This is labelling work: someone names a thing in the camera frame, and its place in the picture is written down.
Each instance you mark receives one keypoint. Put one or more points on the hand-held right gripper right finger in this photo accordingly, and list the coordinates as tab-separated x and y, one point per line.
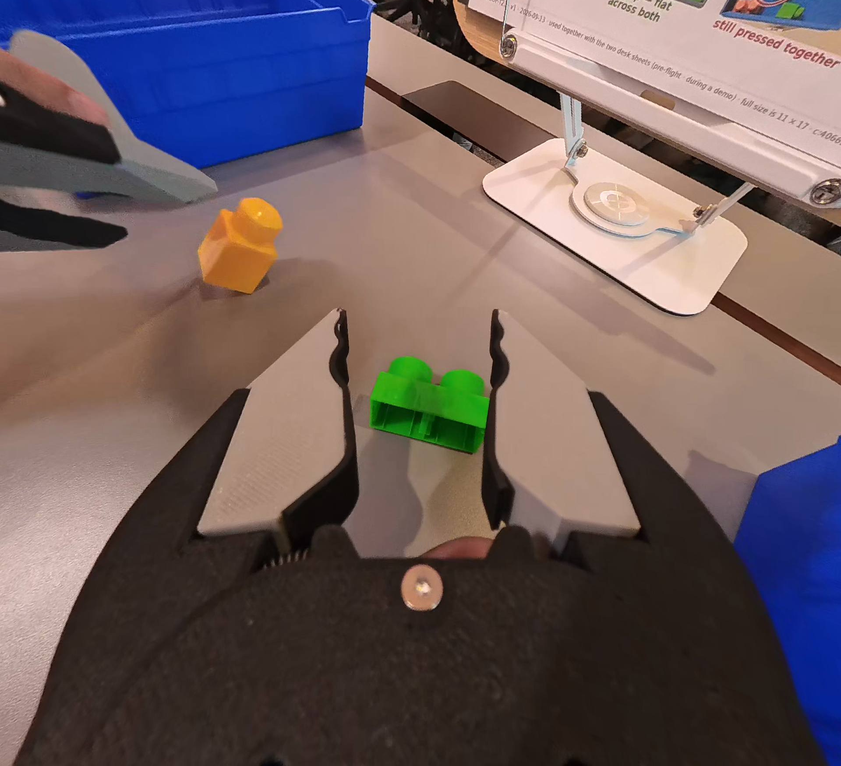
558	457

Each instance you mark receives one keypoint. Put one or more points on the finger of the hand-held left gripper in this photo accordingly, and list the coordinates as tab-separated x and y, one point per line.
52	230

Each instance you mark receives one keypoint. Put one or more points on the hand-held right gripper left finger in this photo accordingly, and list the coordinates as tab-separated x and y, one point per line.
276	450

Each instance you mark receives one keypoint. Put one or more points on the blue plastic bin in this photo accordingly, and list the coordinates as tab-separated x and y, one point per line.
230	89
801	582

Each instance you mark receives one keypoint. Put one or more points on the orange single-stud block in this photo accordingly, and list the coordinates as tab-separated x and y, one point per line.
240	247

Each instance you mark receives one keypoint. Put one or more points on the green two-stud block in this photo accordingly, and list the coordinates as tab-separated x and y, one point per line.
427	411

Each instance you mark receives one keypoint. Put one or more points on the person's left hand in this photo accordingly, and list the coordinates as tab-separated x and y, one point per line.
46	89

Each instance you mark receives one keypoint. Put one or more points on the white document stand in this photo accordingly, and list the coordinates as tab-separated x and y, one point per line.
657	267

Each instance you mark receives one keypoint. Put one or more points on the printed instruction sheet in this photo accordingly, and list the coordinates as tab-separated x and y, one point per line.
657	23

